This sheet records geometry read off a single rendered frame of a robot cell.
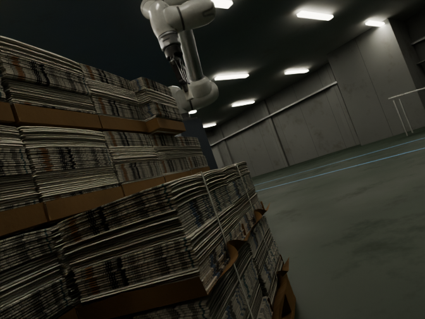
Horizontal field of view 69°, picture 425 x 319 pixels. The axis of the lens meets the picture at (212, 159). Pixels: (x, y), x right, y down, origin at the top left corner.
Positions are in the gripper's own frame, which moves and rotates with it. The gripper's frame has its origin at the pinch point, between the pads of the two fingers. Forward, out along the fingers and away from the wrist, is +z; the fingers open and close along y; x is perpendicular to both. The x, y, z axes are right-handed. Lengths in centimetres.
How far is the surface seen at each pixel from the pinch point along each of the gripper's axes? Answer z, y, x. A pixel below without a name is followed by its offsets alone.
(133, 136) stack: 14.7, 26.7, -16.5
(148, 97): -0.6, 13.8, -11.6
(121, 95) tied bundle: -1.4, 25.8, -16.2
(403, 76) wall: -50, -850, 333
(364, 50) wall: -166, -887, 276
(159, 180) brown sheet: 32.6, 19.5, -16.2
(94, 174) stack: 27, 54, -17
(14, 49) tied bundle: -7, 67, -17
